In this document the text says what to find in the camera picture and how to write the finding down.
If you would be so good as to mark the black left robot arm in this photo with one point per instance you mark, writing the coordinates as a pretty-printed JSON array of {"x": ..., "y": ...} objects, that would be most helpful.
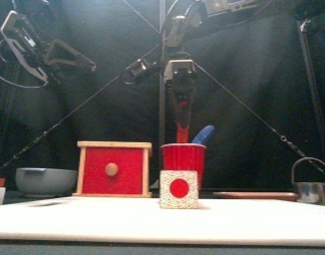
[{"x": 34, "y": 10}]

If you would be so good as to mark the toy sushi roll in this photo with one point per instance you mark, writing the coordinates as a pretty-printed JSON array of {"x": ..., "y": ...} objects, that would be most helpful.
[{"x": 178, "y": 189}]

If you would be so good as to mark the red plastic cup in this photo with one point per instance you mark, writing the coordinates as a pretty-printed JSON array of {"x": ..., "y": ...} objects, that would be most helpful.
[{"x": 184, "y": 157}]

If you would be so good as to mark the wooden box with red drawer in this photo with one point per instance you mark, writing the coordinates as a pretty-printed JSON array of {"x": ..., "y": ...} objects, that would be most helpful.
[{"x": 111, "y": 169}]

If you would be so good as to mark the flat wooden tray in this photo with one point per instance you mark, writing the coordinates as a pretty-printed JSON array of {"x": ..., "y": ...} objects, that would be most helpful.
[{"x": 255, "y": 196}]

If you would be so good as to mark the white cutting board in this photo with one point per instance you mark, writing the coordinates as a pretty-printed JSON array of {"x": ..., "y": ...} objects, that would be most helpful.
[{"x": 161, "y": 222}]

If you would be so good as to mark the grey-blue bowl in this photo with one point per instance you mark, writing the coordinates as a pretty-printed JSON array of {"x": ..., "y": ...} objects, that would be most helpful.
[{"x": 46, "y": 182}]

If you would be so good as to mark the small metal bucket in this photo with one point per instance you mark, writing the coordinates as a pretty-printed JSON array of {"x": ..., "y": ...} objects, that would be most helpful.
[{"x": 311, "y": 192}]

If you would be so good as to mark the vertical metal frame pole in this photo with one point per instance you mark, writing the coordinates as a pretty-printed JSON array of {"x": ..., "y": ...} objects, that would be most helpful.
[
  {"x": 162, "y": 99},
  {"x": 312, "y": 89}
]

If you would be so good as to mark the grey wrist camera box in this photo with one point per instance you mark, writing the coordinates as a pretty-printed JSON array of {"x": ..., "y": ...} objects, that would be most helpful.
[{"x": 137, "y": 69}]

